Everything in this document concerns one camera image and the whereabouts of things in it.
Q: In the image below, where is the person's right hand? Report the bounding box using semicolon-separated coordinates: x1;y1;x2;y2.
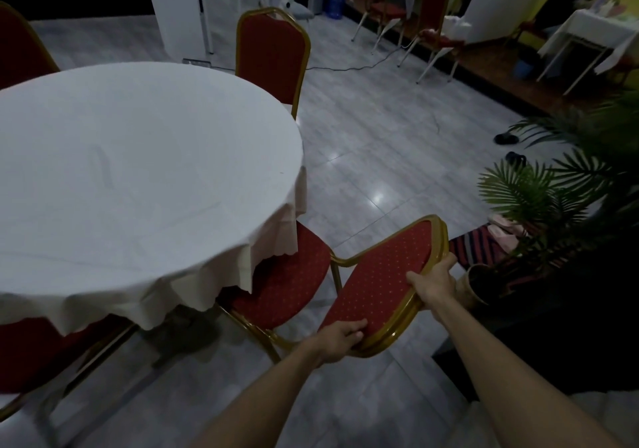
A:
405;252;458;315

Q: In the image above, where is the person's left hand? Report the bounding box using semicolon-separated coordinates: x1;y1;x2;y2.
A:
312;319;368;366

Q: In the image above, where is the red gold-framed banquet chair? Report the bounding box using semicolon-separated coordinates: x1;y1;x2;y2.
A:
236;7;311;122
0;1;61;90
0;313;138;423
215;214;450;366

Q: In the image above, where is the person's right forearm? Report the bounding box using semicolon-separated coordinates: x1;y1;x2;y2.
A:
424;288;625;448

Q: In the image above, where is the person's left forearm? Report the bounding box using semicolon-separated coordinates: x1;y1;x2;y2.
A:
192;335;326;448

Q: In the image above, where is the beige plant pot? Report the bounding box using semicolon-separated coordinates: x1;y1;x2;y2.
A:
455;263;506;310

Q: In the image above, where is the striped red cloth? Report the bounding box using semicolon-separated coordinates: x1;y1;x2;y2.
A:
449;226;531;275

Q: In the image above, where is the pink slipper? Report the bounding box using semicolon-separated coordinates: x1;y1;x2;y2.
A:
488;213;529;235
487;228;522;253

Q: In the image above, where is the green palm plant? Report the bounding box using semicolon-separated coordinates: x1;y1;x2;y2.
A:
477;91;639;286

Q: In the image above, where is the dark table base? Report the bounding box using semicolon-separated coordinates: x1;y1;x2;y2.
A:
142;304;221;366

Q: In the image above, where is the white plastic bag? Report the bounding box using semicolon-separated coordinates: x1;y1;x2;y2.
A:
443;15;473;40

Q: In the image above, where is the white round tablecloth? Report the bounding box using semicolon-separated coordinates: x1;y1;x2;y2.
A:
0;62;308;336

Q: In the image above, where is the table with white cloth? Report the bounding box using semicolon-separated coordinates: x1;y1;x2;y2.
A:
536;7;639;97

